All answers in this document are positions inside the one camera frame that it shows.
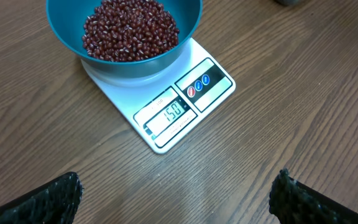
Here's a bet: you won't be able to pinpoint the clear plastic container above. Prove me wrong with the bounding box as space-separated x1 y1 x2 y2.
274 0 304 6

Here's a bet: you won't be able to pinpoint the blue metal bowl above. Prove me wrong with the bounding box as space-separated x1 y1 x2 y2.
46 0 203 78

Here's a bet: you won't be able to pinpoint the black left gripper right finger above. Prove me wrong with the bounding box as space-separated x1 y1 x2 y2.
268 169 358 224

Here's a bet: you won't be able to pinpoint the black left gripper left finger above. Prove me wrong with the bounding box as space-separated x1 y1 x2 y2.
0 172 83 224

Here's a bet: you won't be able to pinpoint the red beans in bowl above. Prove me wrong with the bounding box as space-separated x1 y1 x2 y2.
81 0 180 62

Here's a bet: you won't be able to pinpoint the white digital kitchen scale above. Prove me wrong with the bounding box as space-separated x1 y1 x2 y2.
82 38 236 154

